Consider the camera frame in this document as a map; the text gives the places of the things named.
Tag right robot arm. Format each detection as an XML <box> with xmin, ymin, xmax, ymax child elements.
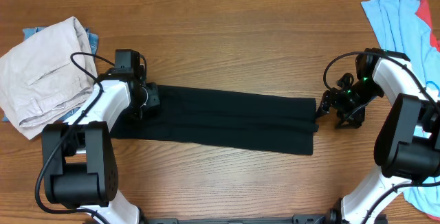
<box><xmin>314</xmin><ymin>48</ymin><xmax>439</xmax><ymax>224</ymax></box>

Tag blue folded jeans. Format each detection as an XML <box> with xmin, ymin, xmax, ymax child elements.
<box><xmin>22</xmin><ymin>27</ymin><xmax>99</xmax><ymax>121</ymax></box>

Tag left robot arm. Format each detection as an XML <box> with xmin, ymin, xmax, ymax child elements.
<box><xmin>34</xmin><ymin>49</ymin><xmax>160</xmax><ymax>223</ymax></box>

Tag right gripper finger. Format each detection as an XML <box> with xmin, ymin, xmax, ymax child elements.
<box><xmin>335</xmin><ymin>109</ymin><xmax>365</xmax><ymax>129</ymax></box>
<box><xmin>315</xmin><ymin>90</ymin><xmax>331</xmax><ymax>118</ymax></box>

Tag black shirt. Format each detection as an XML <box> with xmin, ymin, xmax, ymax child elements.
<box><xmin>111</xmin><ymin>85</ymin><xmax>318</xmax><ymax>155</ymax></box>

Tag beige folded trousers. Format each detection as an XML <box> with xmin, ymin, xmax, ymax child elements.
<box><xmin>1</xmin><ymin>16</ymin><xmax>97</xmax><ymax>139</ymax></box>

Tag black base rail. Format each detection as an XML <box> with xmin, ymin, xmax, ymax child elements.
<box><xmin>140</xmin><ymin>212</ymin><xmax>347</xmax><ymax>224</ymax></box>

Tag light blue t-shirt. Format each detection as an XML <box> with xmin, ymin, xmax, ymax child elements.
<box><xmin>360</xmin><ymin>0</ymin><xmax>440</xmax><ymax>218</ymax></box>

